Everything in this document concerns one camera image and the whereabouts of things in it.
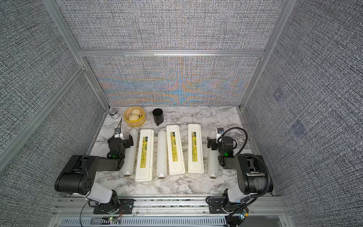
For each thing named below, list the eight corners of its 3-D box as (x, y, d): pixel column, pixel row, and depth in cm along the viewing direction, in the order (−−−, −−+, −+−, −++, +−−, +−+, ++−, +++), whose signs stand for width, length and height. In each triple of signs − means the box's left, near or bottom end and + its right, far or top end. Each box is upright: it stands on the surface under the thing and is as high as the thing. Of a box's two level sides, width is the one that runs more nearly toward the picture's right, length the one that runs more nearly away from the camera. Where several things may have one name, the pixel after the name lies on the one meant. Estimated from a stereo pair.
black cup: (153, 126, 109) (151, 119, 102) (154, 116, 116) (153, 108, 109) (163, 126, 109) (161, 119, 102) (164, 116, 116) (163, 108, 109)
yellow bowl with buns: (123, 126, 108) (121, 122, 104) (128, 111, 119) (126, 106, 115) (144, 126, 108) (143, 122, 104) (147, 110, 119) (146, 106, 115)
